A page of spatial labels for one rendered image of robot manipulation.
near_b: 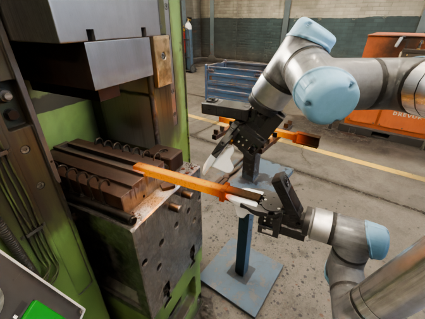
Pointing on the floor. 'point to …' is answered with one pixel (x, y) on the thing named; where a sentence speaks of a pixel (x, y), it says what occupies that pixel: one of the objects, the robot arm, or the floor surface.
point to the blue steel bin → (231, 80)
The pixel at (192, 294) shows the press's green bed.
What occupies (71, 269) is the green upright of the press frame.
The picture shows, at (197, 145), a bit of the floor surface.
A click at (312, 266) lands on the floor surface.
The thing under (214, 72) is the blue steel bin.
